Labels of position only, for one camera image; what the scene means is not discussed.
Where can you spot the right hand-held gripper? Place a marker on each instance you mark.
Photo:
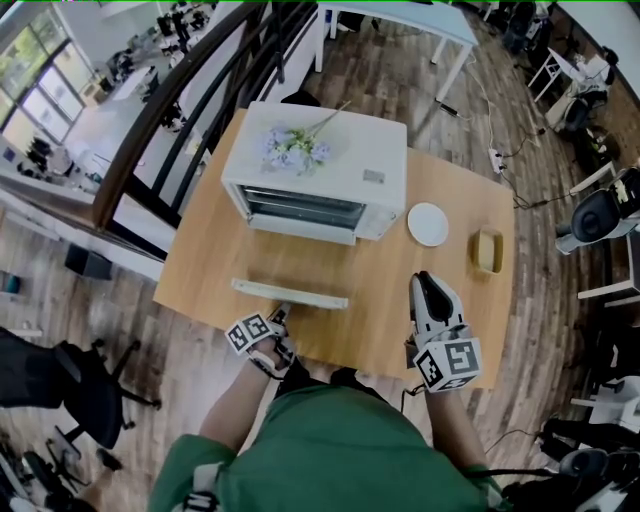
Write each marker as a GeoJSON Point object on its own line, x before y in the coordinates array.
{"type": "Point", "coordinates": [452, 365]}

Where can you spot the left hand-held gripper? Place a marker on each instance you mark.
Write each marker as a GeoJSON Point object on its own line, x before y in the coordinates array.
{"type": "Point", "coordinates": [250, 332]}

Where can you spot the white glass oven door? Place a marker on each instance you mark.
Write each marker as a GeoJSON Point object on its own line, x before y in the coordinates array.
{"type": "Point", "coordinates": [290, 295]}

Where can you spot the white oven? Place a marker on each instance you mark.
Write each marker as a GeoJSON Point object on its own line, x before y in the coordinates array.
{"type": "Point", "coordinates": [360, 145]}

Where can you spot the person's right forearm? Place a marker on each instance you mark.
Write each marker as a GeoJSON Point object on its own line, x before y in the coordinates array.
{"type": "Point", "coordinates": [457, 430]}

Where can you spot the person's left forearm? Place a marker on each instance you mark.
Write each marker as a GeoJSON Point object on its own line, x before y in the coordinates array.
{"type": "Point", "coordinates": [235, 405]}

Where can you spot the white wrist band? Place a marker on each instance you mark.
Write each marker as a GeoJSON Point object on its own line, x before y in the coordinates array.
{"type": "Point", "coordinates": [262, 361]}

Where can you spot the yellow rectangular tray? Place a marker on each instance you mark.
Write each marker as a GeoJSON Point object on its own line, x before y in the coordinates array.
{"type": "Point", "coordinates": [487, 250]}

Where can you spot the white round plate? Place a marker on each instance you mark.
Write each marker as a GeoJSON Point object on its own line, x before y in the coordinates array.
{"type": "Point", "coordinates": [427, 224]}

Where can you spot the person's black trousers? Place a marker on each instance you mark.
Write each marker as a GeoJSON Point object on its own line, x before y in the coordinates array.
{"type": "Point", "coordinates": [350, 377]}

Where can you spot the person's green shirt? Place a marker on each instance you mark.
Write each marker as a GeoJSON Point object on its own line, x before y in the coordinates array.
{"type": "Point", "coordinates": [325, 450]}

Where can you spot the white power strip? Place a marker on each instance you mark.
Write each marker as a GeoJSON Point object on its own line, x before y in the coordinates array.
{"type": "Point", "coordinates": [496, 160]}

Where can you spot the purple artificial flower bunch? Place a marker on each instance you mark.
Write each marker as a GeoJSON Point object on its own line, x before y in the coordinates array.
{"type": "Point", "coordinates": [295, 147]}

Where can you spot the black trash bin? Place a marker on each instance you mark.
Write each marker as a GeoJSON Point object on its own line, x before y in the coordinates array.
{"type": "Point", "coordinates": [87, 262]}

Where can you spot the black office chair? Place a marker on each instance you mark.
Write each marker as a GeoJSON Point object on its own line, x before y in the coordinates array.
{"type": "Point", "coordinates": [85, 395]}

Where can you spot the black railing with wooden handrail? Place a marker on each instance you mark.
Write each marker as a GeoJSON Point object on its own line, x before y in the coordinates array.
{"type": "Point", "coordinates": [145, 130]}

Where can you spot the white table with pale top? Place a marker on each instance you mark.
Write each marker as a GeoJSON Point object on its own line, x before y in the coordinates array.
{"type": "Point", "coordinates": [425, 17]}

